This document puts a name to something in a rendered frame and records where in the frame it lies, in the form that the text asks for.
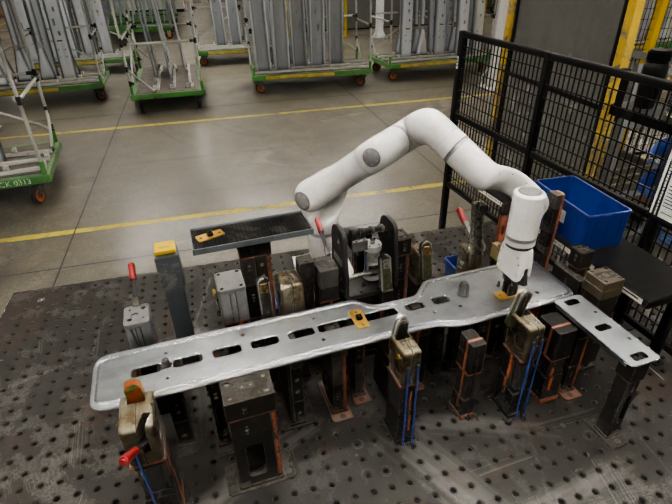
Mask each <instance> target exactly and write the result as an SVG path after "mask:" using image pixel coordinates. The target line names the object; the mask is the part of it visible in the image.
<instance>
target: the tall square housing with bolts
mask: <svg viewBox="0 0 672 504"><path fill-rule="evenodd" d="M214 279H215V284H216V289H217V294H218V300H219V307H220V312H221V316H222V320H223V325H224V326H225V328H227V327H232V326H236V325H241V324H245V323H249V322H248V321H249V320H250V316H249V309H248V302H247V295H246V286H245V283H244V279H243V276H242V273H241V270H240V269H236V270H231V271H225V272H220V273H216V274H214ZM239 350H241V348H240V346H233V347H229V348H228V353H230V352H234V351H239Z"/></svg>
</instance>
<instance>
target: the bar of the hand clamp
mask: <svg viewBox="0 0 672 504"><path fill-rule="evenodd" d="M488 209H489V207H488V206H487V205H485V202H484V201H482V200H479V201H474V202H472V204H471V226H470V244H472V246H473V253H472V254H475V240H477V243H478V245H479V246H480V247H479V248H478V249H477V251H479V252H480V253H481V252H482V248H483V230H484V214H485V213H487V212H488Z"/></svg>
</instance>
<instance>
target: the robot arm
mask: <svg viewBox="0 0 672 504"><path fill-rule="evenodd" d="M421 145H428V146H429V147H430V148H432V149H433V150H434V151H435V152H436V153H437V154H438V155H439V156H440V157H441V158H442V159H443V160H444V161H445V162H446V163H447V164H448V165H449V166H450V167H451V168H453V169H454V170H455V171H456V172H457V173H458V174H459V175H460V176H461V177H462V178H463V179H464V180H465V181H466V182H467V183H469V184H470V185H471V186H472V187H473V188H475V189H477V190H480V191H482V190H487V189H493V190H497V191H500V192H502V193H504V194H506V195H508V196H509V197H510V198H512V201H511V206H510V212H509V217H508V222H507V227H506V232H505V238H504V241H503V243H502V245H501V248H500V251H499V255H498V259H497V267H498V268H499V269H500V270H501V271H502V272H503V279H504V280H503V285H502V291H503V292H504V291H505V290H506V289H508V290H507V296H512V295H516V294H517V290H518V285H520V286H523V287H524V286H527V285H528V284H527V279H529V277H530V274H531V269H532V263H533V249H532V248H533V247H534V246H535V244H536V240H537V235H538V231H539V227H540V223H541V219H542V217H543V215H544V214H545V212H546V211H547V209H548V207H549V199H548V197H547V195H546V193H545V192H544V191H543V190H542V189H541V188H540V187H539V186H538V185H537V184H536V183H534V182H533V181H532V180H531V179H530V178H529V177H528V176H526V175H525V174H524V173H522V172H520V171H519V170H517V169H514V168H511V167H508V166H503V165H499V164H497V163H495V162H494V161H493V160H491V159H490V158H489V157H488V156H487V155H486V154H485V153H484V152H483V151H482V150H481V149H480V148H479V147H478V146H477V145H476V144H475V143H474V142H473V141H472V140H471V139H470V138H469V137H468V136H467V135H466V134H465V133H463V132H462V131H461V130H460V129H459V128H458V127H457V126H456V125H455V124H454V123H453V122H452V121H451V120H450V119H449V118H448V117H446V116H445V115H444V114H443V113H442V112H440V111H438V110H436V109H433V108H424V109H420V110H417V111H415V112H413V113H411V114H409V115H407V116H406V117H404V118H403V119H401V120H400V121H398V122H397V123H395V124H394V125H392V126H390V127H388V128H387V129H385V130H383V131H382V132H380V133H378V134H377V135H375V136H373V137H372V138H370V139H369V140H367V141H365V142H364V143H362V144H361V145H360V146H358V147H357V148H356V149H355V150H354V151H352V152H351V153H349V154H348V155H346V156H345V157H343V158H342V159H341V160H339V161H338V162H336V163H334V164H333V165H331V166H330V167H326V168H324V169H322V170H320V171H319V172H317V173H315V174H314V175H312V176H310V177H309V178H307V179H305V180H304V181H302V182H301V183H300V184H299V185H298V186H297V187H296V189H295V192H294V199H295V202H296V204H297V206H298V207H299V208H300V209H302V210H303V211H306V212H310V213H309V216H308V220H309V221H310V223H311V225H312V226H313V228H314V234H310V235H308V243H309V254H310V255H311V257H312V258H317V257H322V256H325V254H324V245H323V242H322V239H321V236H320V234H319V233H318V230H317V227H316V223H315V220H314V219H315V218H316V217H319V218H320V219H321V223H322V226H323V229H324V236H325V239H326V242H327V245H328V247H330V249H331V257H332V236H331V229H332V225H333V224H337V223H338V216H339V214H340V211H341V209H342V207H343V205H344V202H345V199H346V196H347V193H348V189H349V188H351V187H352V186H354V185H356V184H357V183H359V182H361V181H363V180H364V179H366V178H368V177H369V176H371V175H374V174H376V173H378V172H380V171H381V170H383V169H385V168H386V167H388V166H389V165H391V164H393V163H394V162H396V161H397V160H399V159H400V158H401V157H403V156H404V155H406V154H407V153H409V152H411V151H412V150H414V149H416V148H417V147H419V146H421Z"/></svg>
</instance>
